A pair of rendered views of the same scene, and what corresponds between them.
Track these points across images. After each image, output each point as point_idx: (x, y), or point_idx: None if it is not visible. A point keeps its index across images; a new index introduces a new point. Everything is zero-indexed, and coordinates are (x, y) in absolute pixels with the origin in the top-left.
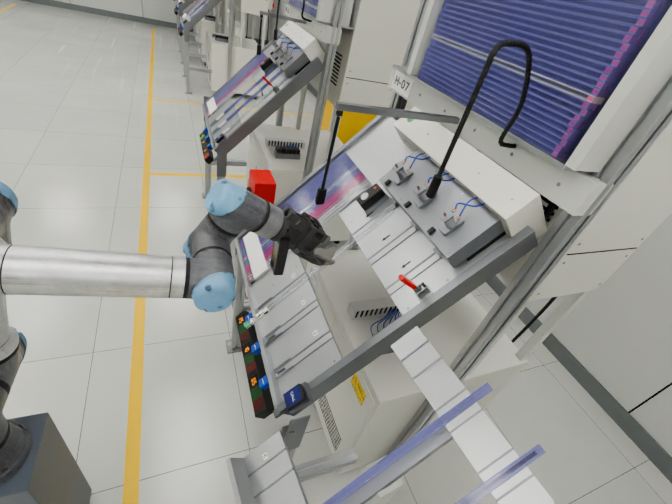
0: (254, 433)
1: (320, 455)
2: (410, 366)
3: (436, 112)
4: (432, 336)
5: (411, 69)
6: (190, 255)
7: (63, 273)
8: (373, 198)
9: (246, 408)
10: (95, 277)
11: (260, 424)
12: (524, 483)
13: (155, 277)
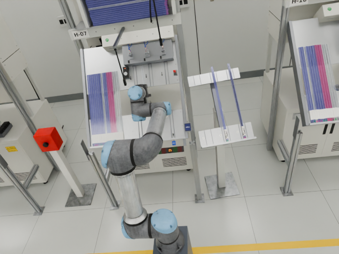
0: (166, 199)
1: (183, 176)
2: (198, 83)
3: (111, 31)
4: (166, 101)
5: (88, 25)
6: (143, 118)
7: (160, 125)
8: (128, 71)
9: (153, 202)
10: (161, 121)
11: (163, 197)
12: (233, 71)
13: (163, 113)
